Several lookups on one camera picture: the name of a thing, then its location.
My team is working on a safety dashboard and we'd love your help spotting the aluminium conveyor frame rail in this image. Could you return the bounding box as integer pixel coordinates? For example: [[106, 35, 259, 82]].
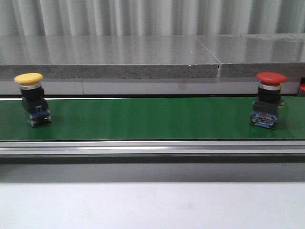
[[0, 140, 305, 164]]

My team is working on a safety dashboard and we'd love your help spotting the white cabinet panel under slab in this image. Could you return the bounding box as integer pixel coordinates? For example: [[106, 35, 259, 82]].
[[0, 78, 300, 95]]

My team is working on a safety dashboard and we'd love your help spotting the grey speckled stone slab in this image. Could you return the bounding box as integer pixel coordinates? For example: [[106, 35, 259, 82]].
[[0, 36, 218, 79], [196, 33, 305, 82]]

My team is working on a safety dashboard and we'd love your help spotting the white pleated curtain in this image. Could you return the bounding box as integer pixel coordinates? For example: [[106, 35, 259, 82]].
[[0, 0, 305, 36]]

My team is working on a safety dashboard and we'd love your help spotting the yellow mushroom push button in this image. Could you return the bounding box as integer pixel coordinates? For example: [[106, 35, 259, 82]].
[[14, 73, 52, 127]]

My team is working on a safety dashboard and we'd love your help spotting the grey speckled stone slab left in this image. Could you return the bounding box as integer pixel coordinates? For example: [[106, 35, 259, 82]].
[[0, 36, 218, 79]]

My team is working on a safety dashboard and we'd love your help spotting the red mushroom push button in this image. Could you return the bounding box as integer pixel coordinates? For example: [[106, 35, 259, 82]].
[[250, 72, 287, 129]]

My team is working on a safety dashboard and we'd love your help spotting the green conveyor belt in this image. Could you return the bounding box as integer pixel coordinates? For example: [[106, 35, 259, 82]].
[[0, 96, 305, 141]]

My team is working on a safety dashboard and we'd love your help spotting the grey speckled stone slab right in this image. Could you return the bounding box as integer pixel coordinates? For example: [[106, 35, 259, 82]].
[[196, 33, 305, 82]]

